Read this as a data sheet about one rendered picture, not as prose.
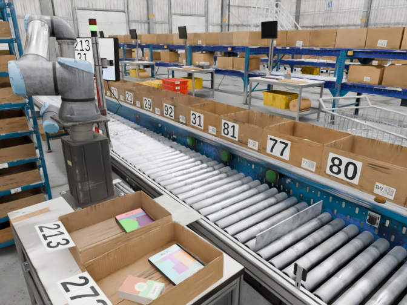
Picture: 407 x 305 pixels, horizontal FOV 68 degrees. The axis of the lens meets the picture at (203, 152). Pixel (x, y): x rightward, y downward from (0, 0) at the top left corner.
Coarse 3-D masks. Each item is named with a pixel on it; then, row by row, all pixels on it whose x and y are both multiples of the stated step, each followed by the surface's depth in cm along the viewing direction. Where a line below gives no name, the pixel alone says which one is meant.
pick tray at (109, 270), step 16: (176, 224) 121; (144, 240) 114; (160, 240) 119; (176, 240) 124; (192, 240) 115; (112, 256) 105; (128, 256) 110; (144, 256) 115; (208, 256) 110; (96, 272) 102; (112, 272) 107; (128, 272) 107; (144, 272) 107; (208, 272) 99; (112, 288) 100; (176, 288) 90; (192, 288) 95; (128, 304) 94; (144, 304) 94; (160, 304) 87; (176, 304) 92
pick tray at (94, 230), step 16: (144, 192) 144; (96, 208) 134; (112, 208) 139; (128, 208) 144; (144, 208) 147; (160, 208) 133; (64, 224) 126; (80, 224) 131; (96, 224) 135; (112, 224) 135; (160, 224) 123; (80, 240) 124; (96, 240) 124; (112, 240) 111; (128, 240) 115; (80, 256) 105; (96, 256) 108
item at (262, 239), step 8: (312, 208) 141; (320, 208) 146; (296, 216) 134; (304, 216) 139; (312, 216) 143; (280, 224) 128; (288, 224) 132; (296, 224) 136; (264, 232) 122; (272, 232) 126; (280, 232) 130; (288, 232) 134; (256, 240) 120; (264, 240) 124; (272, 240) 127; (256, 248) 122
